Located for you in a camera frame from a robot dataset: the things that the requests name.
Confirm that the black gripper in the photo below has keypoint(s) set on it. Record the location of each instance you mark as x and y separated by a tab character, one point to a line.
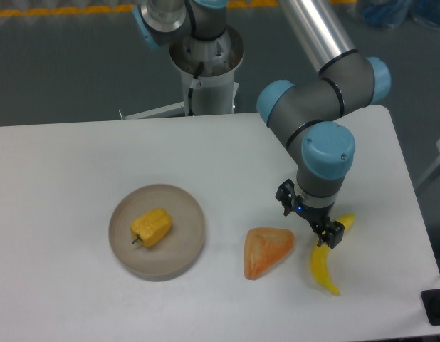
315	210

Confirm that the yellow toy pepper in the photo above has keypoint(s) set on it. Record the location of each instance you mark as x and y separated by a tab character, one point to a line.
151	227

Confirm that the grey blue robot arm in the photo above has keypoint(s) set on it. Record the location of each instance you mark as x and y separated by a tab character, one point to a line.
304	119

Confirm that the beige round plate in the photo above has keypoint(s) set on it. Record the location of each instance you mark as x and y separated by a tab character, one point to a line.
175	252

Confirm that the yellow toy banana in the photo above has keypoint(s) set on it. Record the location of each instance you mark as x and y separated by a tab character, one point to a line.
319	259

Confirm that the orange triangular toy bread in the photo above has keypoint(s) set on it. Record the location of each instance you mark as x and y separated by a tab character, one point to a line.
264	247

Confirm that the black device at table edge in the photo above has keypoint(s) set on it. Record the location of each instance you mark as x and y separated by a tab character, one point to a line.
431	302

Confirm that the blue plastic bag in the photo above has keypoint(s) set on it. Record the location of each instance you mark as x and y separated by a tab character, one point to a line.
391	14

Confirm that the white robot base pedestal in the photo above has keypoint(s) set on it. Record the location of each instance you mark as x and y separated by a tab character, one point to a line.
207	70

